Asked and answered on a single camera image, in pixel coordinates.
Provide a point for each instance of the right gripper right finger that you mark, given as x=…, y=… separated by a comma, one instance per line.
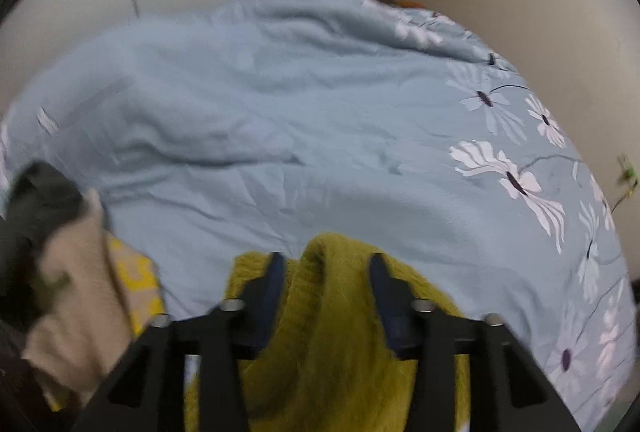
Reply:
x=508, y=390

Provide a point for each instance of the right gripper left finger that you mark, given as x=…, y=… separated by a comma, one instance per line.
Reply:
x=145, y=391

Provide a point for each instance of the beige sweater with yellow pattern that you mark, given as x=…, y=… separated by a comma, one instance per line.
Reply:
x=96, y=293

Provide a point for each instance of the olive green knit sweater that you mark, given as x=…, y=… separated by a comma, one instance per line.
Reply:
x=327, y=366

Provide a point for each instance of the black hooded sweatshirt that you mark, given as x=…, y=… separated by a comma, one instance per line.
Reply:
x=41, y=201

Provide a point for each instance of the light blue floral duvet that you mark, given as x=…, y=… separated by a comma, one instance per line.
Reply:
x=261, y=125

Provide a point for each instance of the white wall socket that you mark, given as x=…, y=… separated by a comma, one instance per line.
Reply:
x=627, y=180

